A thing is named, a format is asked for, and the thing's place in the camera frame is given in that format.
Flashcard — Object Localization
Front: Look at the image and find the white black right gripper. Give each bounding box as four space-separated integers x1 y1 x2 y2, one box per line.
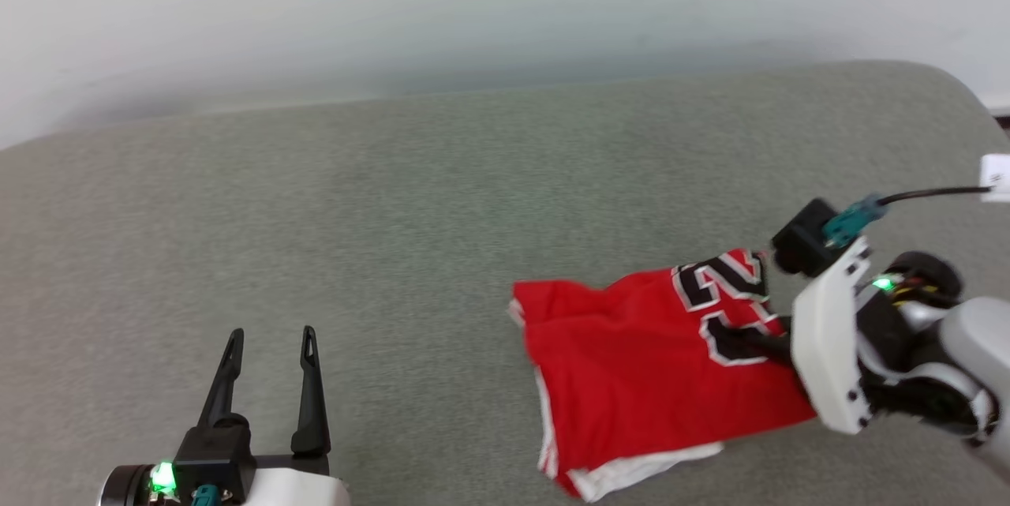
722 236 904 437

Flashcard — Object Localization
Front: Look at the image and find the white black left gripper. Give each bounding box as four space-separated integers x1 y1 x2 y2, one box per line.
197 324 353 506

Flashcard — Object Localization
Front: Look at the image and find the red white jersey garment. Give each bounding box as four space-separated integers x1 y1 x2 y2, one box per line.
509 247 818 504

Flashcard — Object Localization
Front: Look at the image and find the teal right camera cable connector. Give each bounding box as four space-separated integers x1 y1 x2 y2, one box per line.
822 193 889 248

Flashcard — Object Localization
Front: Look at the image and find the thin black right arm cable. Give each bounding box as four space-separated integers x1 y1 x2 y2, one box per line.
876 186 995 208

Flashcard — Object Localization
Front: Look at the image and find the white cable label tag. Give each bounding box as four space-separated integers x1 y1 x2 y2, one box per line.
980 154 1010 203

